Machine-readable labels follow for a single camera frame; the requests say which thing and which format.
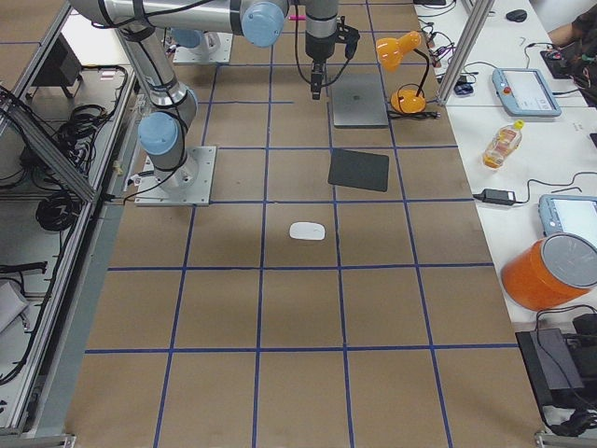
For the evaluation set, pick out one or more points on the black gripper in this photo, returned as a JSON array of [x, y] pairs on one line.
[[318, 48]]

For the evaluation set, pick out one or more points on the white computer mouse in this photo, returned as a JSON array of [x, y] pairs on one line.
[[307, 231]]

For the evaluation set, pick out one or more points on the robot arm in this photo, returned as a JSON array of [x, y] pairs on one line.
[[163, 133], [192, 39]]

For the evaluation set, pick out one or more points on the black mousepad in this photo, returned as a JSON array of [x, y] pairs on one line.
[[359, 170]]

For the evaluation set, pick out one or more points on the black computer mouse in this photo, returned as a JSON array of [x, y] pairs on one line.
[[517, 15]]

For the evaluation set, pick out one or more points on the silver apple laptop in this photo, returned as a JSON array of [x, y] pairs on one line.
[[358, 102]]

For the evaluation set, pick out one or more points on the yellow oil bottle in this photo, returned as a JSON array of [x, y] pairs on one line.
[[506, 140]]

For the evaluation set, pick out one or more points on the blue teach pendant far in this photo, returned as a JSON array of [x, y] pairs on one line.
[[524, 93]]

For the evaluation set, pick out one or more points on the blue teach pendant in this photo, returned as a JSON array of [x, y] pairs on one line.
[[574, 214], [524, 93]]

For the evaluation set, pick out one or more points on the black power adapter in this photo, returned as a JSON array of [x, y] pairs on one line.
[[497, 196]]

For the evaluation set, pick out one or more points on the blue teach pendant near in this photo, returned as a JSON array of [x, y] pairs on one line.
[[574, 214]]

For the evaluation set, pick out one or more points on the orange cylindrical bin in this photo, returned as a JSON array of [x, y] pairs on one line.
[[553, 271]]

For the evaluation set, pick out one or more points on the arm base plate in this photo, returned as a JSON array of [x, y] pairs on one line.
[[190, 185], [199, 47]]

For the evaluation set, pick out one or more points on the aluminium frame post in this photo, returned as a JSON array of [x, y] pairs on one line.
[[469, 35]]

